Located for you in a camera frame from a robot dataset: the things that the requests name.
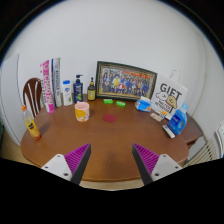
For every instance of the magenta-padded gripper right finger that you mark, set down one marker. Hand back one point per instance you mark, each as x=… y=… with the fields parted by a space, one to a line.
x=148 y=160

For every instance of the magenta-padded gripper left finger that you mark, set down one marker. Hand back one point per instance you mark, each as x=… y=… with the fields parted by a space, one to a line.
x=74 y=160

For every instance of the orange-capped juice bottle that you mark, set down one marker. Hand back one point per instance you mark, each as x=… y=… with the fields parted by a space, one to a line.
x=31 y=126

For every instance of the small white remote control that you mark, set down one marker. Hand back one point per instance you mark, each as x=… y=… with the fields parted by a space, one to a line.
x=168 y=131

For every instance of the small beige snack packet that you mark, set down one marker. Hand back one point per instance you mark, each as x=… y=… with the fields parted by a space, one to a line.
x=155 y=117

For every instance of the pink and yellow mug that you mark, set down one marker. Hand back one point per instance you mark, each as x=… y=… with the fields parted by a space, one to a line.
x=82 y=112

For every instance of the blue detergent bottle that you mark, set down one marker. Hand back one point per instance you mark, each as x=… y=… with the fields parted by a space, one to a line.
x=177 y=121

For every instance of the flat round red coaster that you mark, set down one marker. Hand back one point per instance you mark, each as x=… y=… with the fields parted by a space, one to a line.
x=109 y=117

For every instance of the blue tissue pack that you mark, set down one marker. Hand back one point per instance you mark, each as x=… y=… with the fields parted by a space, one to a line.
x=143 y=105

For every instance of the white radiator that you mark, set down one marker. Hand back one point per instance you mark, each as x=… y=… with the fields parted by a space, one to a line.
x=208 y=152

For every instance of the small green packet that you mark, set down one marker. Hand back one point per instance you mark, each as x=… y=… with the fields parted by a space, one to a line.
x=120 y=103
x=108 y=101

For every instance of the white blue-capped shampoo bottle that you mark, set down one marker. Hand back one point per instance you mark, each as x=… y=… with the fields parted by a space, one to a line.
x=67 y=94

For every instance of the white paper gift bag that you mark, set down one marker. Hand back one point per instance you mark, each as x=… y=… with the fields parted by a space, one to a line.
x=170 y=96

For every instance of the dark blue pump bottle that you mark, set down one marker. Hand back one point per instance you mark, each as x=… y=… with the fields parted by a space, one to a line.
x=78 y=91

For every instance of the brown yellow-labelled pump bottle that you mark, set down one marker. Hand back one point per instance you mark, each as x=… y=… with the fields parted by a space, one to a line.
x=91 y=92

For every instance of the tall pink printed box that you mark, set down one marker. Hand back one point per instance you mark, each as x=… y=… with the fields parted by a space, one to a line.
x=47 y=86

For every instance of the framed group photo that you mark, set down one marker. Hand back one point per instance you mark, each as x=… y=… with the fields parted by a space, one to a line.
x=126 y=81

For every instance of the brown wooden chair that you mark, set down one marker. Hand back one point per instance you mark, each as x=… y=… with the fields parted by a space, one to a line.
x=29 y=90

